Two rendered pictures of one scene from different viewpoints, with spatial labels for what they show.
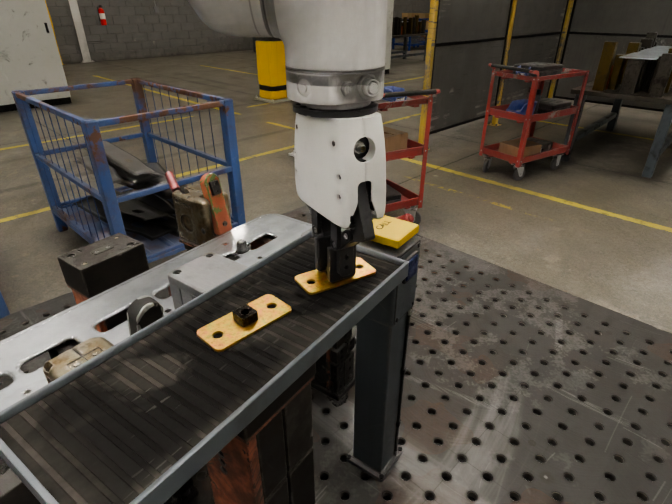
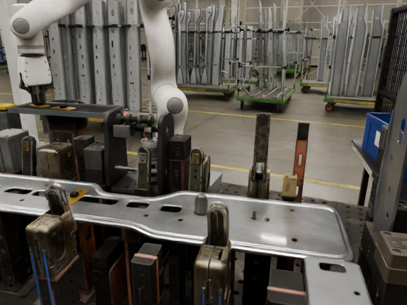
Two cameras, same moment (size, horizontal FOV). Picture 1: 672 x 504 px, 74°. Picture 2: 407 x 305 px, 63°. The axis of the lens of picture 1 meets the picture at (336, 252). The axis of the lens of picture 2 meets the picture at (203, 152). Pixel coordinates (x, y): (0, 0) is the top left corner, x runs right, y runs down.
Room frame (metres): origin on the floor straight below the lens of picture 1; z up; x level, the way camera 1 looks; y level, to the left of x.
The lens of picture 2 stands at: (0.32, 1.34, 1.39)
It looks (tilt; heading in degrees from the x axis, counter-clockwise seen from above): 19 degrees down; 247
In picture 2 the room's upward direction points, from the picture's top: straight up
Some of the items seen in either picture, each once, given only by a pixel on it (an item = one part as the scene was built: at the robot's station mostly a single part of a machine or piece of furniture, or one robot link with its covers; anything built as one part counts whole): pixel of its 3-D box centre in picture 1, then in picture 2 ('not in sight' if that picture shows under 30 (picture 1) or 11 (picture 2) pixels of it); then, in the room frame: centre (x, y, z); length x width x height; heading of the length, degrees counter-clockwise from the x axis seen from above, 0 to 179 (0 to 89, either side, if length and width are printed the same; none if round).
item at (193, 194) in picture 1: (209, 264); not in sight; (0.91, 0.30, 0.88); 0.15 x 0.11 x 0.36; 55
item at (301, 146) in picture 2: not in sight; (294, 210); (-0.23, 0.69, 0.95); 0.03 x 0.01 x 0.50; 145
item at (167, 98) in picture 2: not in sight; (170, 115); (-0.07, 0.06, 1.10); 0.19 x 0.12 x 0.24; 85
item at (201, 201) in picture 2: not in sight; (201, 205); (0.05, 0.68, 1.02); 0.03 x 0.03 x 0.07
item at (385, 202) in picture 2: not in sight; (393, 160); (-0.26, 0.92, 1.17); 0.12 x 0.01 x 0.34; 55
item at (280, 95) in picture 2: not in sight; (270, 65); (-4.01, -5.16, 0.88); 1.91 x 1.00 x 1.76; 46
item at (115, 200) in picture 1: (134, 172); not in sight; (2.76, 1.29, 0.47); 1.20 x 0.80 x 0.95; 46
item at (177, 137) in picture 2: not in sight; (181, 200); (0.02, 0.44, 0.91); 0.07 x 0.05 x 0.42; 55
